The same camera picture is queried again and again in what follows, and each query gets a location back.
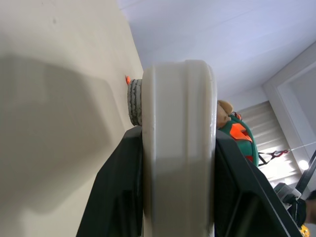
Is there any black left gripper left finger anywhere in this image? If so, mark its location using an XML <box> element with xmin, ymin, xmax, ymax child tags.
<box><xmin>76</xmin><ymin>127</ymin><xmax>146</xmax><ymax>237</ymax></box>

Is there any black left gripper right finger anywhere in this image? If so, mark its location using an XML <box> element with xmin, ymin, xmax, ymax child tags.
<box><xmin>214</xmin><ymin>127</ymin><xmax>301</xmax><ymax>237</ymax></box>

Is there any white plastic bottle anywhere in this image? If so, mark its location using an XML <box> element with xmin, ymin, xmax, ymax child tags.
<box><xmin>141</xmin><ymin>59</ymin><xmax>219</xmax><ymax>237</ymax></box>

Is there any silver and black machine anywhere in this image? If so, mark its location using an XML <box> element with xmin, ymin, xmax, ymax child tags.
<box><xmin>272</xmin><ymin>182</ymin><xmax>316</xmax><ymax>229</ymax></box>

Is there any teddy bear in green outfit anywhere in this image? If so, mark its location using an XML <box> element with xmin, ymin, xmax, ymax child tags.
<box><xmin>217</xmin><ymin>111</ymin><xmax>259</xmax><ymax>169</ymax></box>

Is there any small yellow object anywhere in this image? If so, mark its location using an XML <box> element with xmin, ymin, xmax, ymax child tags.
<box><xmin>299</xmin><ymin>225</ymin><xmax>312</xmax><ymax>237</ymax></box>

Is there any white window blind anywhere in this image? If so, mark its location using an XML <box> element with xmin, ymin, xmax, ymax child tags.
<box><xmin>236</xmin><ymin>100</ymin><xmax>310</xmax><ymax>185</ymax></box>

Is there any grey striped round object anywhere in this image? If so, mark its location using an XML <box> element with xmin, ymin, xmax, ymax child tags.
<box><xmin>126</xmin><ymin>78</ymin><xmax>144</xmax><ymax>127</ymax></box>

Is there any tan plush toy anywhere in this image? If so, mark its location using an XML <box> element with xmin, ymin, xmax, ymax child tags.
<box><xmin>216</xmin><ymin>99</ymin><xmax>235</xmax><ymax>129</ymax></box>

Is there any red and black strap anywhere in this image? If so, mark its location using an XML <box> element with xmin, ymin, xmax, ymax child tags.
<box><xmin>257</xmin><ymin>148</ymin><xmax>291</xmax><ymax>166</ymax></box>

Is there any black metal frame bar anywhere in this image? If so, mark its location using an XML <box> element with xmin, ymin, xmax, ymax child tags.
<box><xmin>295</xmin><ymin>148</ymin><xmax>316</xmax><ymax>196</ymax></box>

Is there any thin white cord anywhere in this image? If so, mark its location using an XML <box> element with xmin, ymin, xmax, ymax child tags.
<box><xmin>288</xmin><ymin>141</ymin><xmax>316</xmax><ymax>152</ymax></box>

